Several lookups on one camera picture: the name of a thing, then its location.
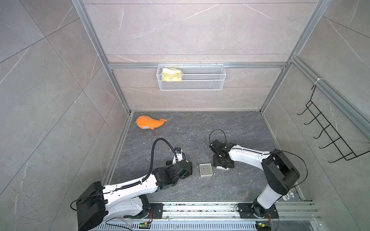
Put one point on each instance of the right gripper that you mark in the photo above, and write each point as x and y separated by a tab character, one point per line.
216	163

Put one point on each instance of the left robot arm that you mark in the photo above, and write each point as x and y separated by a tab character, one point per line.
101	203

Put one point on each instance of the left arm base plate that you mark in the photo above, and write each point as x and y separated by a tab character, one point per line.
156	211

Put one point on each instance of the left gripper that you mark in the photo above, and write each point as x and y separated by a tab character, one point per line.
191	171

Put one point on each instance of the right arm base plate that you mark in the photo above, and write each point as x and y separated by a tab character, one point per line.
250	210

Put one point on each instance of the white box base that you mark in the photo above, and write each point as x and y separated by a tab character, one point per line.
205	170

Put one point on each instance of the white wire wall basket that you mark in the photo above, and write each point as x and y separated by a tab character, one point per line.
195	77

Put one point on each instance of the black wall hook rack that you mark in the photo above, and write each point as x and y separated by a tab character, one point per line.
346	153

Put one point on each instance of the orange plush whale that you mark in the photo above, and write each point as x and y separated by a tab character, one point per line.
146	122

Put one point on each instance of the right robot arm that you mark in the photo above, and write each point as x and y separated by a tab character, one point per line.
279	171

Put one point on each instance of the yellow sponge in basket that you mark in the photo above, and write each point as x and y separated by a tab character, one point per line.
171	75

